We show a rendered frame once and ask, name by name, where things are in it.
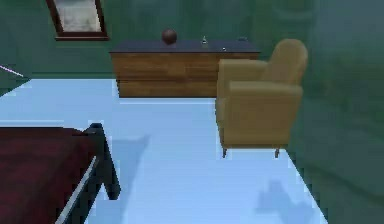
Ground wooden chest of drawers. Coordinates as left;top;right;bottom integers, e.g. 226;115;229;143
109;39;262;99

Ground tan armchair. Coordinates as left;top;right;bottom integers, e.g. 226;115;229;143
214;38;309;159

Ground brown ball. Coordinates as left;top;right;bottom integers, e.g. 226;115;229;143
161;28;178;46

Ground brown framed window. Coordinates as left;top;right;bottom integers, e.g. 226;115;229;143
45;0;110;42

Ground dark red bed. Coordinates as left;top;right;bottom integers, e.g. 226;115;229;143
0;122;122;224

